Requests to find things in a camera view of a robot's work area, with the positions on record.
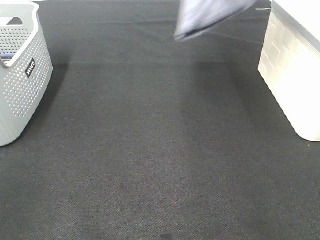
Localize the blue cloth inside basket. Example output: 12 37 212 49
0 53 15 62

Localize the black table mat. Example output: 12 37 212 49
0 0 320 240

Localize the grey perforated laundry basket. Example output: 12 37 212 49
0 0 53 146

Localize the white plastic storage bin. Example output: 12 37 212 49
258 0 320 142

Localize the lavender towel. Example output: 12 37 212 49
174 0 256 42

